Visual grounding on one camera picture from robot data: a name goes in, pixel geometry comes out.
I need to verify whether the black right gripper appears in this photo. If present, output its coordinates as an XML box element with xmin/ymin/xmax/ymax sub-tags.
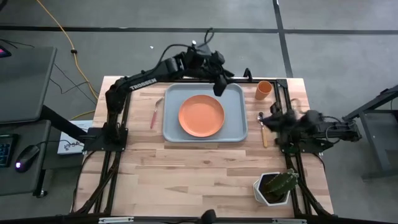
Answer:
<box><xmin>262</xmin><ymin>102</ymin><xmax>301</xmax><ymax>141</ymax></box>

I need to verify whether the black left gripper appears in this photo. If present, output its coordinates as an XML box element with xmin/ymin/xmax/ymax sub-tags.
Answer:
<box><xmin>183</xmin><ymin>43</ymin><xmax>235</xmax><ymax>98</ymax></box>

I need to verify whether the spoon with yellow handle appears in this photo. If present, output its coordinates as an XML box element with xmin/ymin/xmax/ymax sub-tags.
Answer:
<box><xmin>257</xmin><ymin>111</ymin><xmax>269</xmax><ymax>149</ymax></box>

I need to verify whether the orange cup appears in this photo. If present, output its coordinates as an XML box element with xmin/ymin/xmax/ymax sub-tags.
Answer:
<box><xmin>255</xmin><ymin>80</ymin><xmax>273</xmax><ymax>101</ymax></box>

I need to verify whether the orange plate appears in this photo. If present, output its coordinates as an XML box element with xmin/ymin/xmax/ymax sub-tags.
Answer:
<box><xmin>178</xmin><ymin>95</ymin><xmax>226</xmax><ymax>138</ymax></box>

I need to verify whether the grey plastic tray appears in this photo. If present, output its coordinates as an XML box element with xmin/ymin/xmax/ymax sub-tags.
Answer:
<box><xmin>162</xmin><ymin>83</ymin><xmax>249</xmax><ymax>143</ymax></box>

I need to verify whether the fork with red handle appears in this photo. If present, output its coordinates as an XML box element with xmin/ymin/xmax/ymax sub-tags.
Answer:
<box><xmin>150</xmin><ymin>97</ymin><xmax>164</xmax><ymax>130</ymax></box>

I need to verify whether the green cactus plant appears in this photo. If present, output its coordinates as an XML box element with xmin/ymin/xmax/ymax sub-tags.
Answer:
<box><xmin>264</xmin><ymin>168</ymin><xmax>299</xmax><ymax>195</ymax></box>

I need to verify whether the white hexagonal plant pot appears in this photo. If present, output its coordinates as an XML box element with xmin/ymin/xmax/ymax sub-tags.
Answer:
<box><xmin>252</xmin><ymin>172</ymin><xmax>292</xmax><ymax>207</ymax></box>

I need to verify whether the grey metal side stand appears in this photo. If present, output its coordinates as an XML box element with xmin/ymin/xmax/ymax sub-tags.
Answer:
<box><xmin>341</xmin><ymin>83</ymin><xmax>398</xmax><ymax>181</ymax></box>

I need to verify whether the black desk leg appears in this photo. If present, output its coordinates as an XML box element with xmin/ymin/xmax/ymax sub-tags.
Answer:
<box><xmin>40</xmin><ymin>105</ymin><xmax>88</xmax><ymax>141</ymax></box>

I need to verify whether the white printed booklet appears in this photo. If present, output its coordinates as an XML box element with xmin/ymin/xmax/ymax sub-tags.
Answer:
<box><xmin>57</xmin><ymin>119</ymin><xmax>94</xmax><ymax>156</ymax></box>

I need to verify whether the grey raised desk top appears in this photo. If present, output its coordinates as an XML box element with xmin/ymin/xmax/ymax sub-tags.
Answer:
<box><xmin>0</xmin><ymin>46</ymin><xmax>58</xmax><ymax>124</ymax></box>

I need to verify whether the black computer mouse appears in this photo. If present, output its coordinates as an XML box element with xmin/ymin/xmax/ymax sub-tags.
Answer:
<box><xmin>14</xmin><ymin>144</ymin><xmax>41</xmax><ymax>174</ymax></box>

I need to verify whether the dark grey desk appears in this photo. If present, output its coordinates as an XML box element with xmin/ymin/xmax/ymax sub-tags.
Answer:
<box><xmin>0</xmin><ymin>119</ymin><xmax>52</xmax><ymax>197</ymax></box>

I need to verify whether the backlit black keyboard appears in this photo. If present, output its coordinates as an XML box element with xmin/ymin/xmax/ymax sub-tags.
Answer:
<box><xmin>0</xmin><ymin>133</ymin><xmax>17</xmax><ymax>169</ymax></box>

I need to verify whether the black aluminium table frame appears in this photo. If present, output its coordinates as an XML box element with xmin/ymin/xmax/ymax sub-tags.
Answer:
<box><xmin>70</xmin><ymin>76</ymin><xmax>335</xmax><ymax>220</ymax></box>

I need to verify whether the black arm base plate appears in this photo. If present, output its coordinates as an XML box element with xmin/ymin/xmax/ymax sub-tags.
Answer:
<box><xmin>82</xmin><ymin>126</ymin><xmax>129</xmax><ymax>152</ymax></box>
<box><xmin>278</xmin><ymin>136</ymin><xmax>324</xmax><ymax>155</ymax></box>

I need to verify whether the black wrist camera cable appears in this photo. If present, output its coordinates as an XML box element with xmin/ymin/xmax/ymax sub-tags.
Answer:
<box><xmin>323</xmin><ymin>115</ymin><xmax>345</xmax><ymax>144</ymax></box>
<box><xmin>157</xmin><ymin>27</ymin><xmax>216</xmax><ymax>65</ymax></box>

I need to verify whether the silver metal bracket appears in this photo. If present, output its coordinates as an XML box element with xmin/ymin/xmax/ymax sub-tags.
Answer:
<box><xmin>98</xmin><ymin>217</ymin><xmax>134</xmax><ymax>224</ymax></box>
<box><xmin>272</xmin><ymin>217</ymin><xmax>308</xmax><ymax>224</ymax></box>

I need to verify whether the yellow floor cable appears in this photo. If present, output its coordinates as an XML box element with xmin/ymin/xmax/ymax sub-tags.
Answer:
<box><xmin>35</xmin><ymin>0</ymin><xmax>100</xmax><ymax>121</ymax></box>

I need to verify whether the black floor cable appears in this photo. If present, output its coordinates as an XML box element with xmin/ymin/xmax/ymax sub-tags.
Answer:
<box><xmin>49</xmin><ymin>63</ymin><xmax>98</xmax><ymax>105</ymax></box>

